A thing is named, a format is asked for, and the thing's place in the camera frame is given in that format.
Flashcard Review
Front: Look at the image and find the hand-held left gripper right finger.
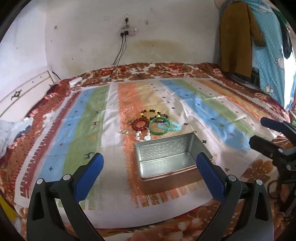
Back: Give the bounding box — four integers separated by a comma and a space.
195, 152, 274, 241

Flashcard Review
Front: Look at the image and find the white headboard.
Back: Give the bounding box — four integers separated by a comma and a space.
0, 70, 56, 119

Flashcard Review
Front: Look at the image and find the yellow object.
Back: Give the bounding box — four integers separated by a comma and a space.
0, 197, 18, 224

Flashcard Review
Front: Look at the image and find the silver metal tin box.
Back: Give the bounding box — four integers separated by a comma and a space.
134, 132, 213, 181

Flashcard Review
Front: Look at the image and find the red bead bracelet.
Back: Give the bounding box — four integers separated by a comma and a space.
131, 118, 149, 132

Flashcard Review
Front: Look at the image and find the yellow and brown bead bracelet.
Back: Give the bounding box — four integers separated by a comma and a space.
140, 108, 162, 121

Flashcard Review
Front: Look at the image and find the dark hanging clothing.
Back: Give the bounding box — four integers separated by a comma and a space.
273, 7, 295, 59

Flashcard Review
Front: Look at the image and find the striped colourful mat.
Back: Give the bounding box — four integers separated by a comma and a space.
14, 77, 285, 229

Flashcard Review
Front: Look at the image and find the light blue bead bracelet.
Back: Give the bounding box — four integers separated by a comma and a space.
157, 120, 182, 132

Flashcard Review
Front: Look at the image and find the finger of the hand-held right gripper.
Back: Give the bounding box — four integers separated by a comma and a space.
249, 135, 296, 163
260, 117, 296, 139

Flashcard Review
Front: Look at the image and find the black power cable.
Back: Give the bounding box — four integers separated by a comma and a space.
113, 35, 123, 66
116, 35, 127, 66

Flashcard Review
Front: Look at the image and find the brown hanging garment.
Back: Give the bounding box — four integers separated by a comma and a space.
219, 1, 266, 78

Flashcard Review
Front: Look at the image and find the white shell bracelet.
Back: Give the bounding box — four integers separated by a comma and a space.
135, 130, 152, 142

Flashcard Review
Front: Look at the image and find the grey crumpled cloth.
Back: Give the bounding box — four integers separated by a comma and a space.
0, 119, 33, 156

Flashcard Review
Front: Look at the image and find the blue printed curtain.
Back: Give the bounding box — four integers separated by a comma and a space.
251, 0, 292, 110

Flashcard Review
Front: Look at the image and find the green jade bangle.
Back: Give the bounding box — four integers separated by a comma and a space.
148, 117, 171, 135

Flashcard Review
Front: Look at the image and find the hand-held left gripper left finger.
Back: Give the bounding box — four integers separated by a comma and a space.
26, 152, 104, 241

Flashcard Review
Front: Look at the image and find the multicolour dark bead bracelet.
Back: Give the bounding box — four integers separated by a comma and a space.
149, 113, 170, 123

